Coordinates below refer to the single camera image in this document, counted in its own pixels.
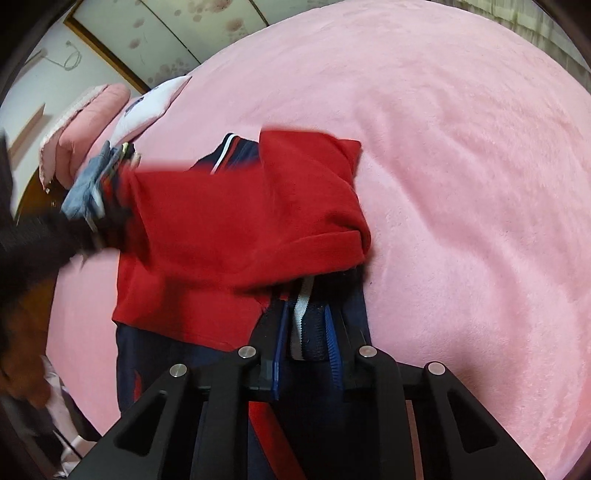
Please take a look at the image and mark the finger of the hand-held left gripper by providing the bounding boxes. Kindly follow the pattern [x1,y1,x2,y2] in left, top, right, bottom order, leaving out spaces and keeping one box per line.
[98,142,136,251]

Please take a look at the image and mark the floral panel with wooden frame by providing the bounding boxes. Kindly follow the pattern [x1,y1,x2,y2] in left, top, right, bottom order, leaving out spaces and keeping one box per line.
[64,0,274,94]

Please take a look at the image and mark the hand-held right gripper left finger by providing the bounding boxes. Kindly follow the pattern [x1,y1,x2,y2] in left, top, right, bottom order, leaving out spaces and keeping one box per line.
[69,300,289,480]

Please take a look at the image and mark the stack of folded clothes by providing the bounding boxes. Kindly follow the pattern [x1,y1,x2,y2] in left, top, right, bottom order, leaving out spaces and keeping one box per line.
[61,142,122,223]

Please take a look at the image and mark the white pillow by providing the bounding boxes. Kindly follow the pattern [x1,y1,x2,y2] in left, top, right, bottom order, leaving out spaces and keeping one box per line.
[110,74,193,145]

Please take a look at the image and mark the pale shiny cloth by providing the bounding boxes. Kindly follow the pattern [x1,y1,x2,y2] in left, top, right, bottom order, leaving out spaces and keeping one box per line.
[41,355,103,478]

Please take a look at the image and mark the white wall cable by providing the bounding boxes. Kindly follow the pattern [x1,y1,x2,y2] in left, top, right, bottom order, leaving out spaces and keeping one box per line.
[44,41,82,73]

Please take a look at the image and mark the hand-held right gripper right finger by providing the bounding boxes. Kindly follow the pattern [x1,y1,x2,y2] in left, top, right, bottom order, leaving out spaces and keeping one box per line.
[324,305,546,480]

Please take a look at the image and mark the red and navy jacket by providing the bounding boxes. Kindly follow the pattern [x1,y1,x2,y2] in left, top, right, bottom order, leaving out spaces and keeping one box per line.
[113,129,373,480]

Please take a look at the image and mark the pink plush blanket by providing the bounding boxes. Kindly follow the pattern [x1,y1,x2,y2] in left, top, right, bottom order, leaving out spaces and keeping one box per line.
[46,0,591,480]

